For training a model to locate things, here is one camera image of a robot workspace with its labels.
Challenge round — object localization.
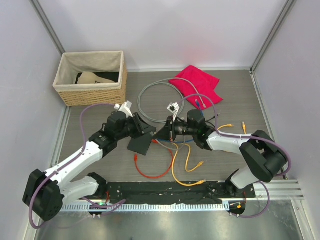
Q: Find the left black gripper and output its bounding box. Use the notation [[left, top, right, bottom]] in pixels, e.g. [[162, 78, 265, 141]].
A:
[[116, 112, 155, 141]]

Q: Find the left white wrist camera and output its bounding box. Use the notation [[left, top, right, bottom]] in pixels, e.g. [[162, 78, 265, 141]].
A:
[[114, 101, 133, 118]]

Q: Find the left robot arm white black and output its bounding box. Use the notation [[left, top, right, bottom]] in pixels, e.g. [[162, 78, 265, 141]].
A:
[[22, 110, 157, 229]]

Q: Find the black network switch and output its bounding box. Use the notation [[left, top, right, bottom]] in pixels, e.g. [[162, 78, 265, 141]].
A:
[[127, 134, 153, 156]]

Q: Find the pink folded cloth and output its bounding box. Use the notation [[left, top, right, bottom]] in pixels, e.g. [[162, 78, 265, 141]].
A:
[[168, 65, 224, 104]]

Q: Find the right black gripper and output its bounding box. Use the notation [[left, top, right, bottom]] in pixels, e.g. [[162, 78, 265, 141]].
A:
[[154, 115, 197, 142]]

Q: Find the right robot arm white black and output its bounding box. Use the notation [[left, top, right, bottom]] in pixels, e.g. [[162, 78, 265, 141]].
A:
[[154, 109, 292, 198]]

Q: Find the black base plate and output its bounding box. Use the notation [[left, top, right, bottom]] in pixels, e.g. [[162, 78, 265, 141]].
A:
[[87, 181, 256, 205]]

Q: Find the white slotted cable duct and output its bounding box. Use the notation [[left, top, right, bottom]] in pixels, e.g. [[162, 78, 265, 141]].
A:
[[60, 201, 230, 213]]

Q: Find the blue ethernet cable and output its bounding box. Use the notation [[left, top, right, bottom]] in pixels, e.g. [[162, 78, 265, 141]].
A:
[[172, 98, 206, 145]]

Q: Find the wicker basket with liner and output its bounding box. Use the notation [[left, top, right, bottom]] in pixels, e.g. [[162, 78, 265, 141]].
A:
[[53, 51, 128, 107]]

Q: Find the yellow ethernet cable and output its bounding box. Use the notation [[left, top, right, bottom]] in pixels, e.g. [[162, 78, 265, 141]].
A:
[[171, 146, 208, 187], [184, 121, 248, 173]]

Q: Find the black ethernet cable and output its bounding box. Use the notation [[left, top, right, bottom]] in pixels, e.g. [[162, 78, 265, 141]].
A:
[[204, 113, 222, 128]]

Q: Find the beige cloth in basket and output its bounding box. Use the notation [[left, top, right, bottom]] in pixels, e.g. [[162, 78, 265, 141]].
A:
[[75, 71, 119, 84]]

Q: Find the orange red ethernet cable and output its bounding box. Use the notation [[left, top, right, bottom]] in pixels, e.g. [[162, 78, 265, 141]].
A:
[[133, 139, 175, 179]]

